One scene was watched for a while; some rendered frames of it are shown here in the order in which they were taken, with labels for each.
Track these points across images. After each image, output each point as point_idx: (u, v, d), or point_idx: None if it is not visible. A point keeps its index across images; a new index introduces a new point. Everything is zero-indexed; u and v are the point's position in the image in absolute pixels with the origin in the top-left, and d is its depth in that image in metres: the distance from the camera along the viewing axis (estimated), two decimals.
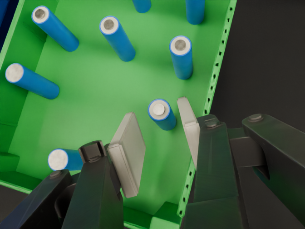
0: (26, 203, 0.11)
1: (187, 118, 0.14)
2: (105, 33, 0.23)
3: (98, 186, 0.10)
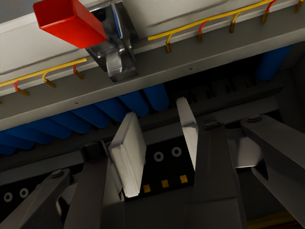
0: (27, 202, 0.11)
1: (185, 118, 0.14)
2: None
3: (99, 185, 0.10)
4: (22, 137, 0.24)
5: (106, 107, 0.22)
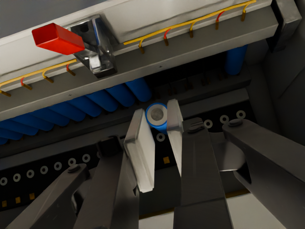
0: (43, 196, 0.11)
1: (171, 121, 0.14)
2: None
3: (113, 181, 0.10)
4: (28, 124, 0.29)
5: (96, 98, 0.27)
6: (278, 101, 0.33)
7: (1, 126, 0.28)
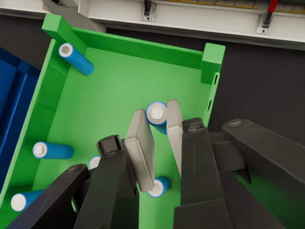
0: (43, 196, 0.11)
1: (171, 121, 0.14)
2: None
3: (113, 181, 0.10)
4: None
5: None
6: None
7: None
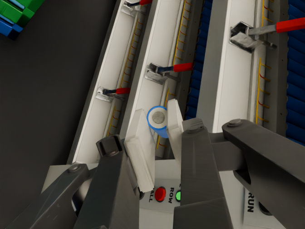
0: (43, 196, 0.11)
1: (171, 121, 0.14)
2: (150, 125, 0.20)
3: (113, 181, 0.10)
4: None
5: None
6: None
7: None
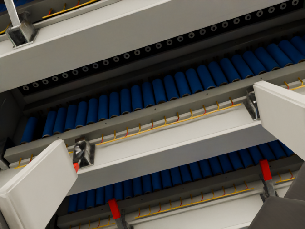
0: None
1: (303, 100, 0.11)
2: (50, 135, 0.47)
3: None
4: (147, 94, 0.46)
5: (100, 113, 0.46)
6: (4, 96, 0.53)
7: (159, 96, 0.45)
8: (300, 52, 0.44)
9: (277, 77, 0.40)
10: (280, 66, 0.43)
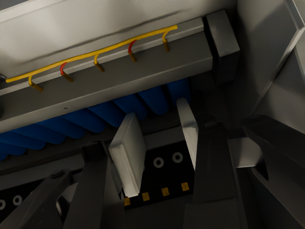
0: (27, 202, 0.11)
1: (185, 118, 0.14)
2: None
3: (99, 185, 0.10)
4: None
5: (2, 140, 0.22)
6: None
7: None
8: None
9: None
10: None
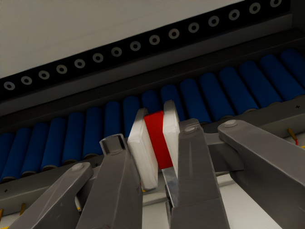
0: (47, 195, 0.11)
1: (168, 122, 0.14)
2: None
3: (116, 180, 0.10)
4: (12, 154, 0.27)
5: None
6: None
7: (27, 162, 0.26)
8: (273, 85, 0.25)
9: None
10: (236, 112, 0.24)
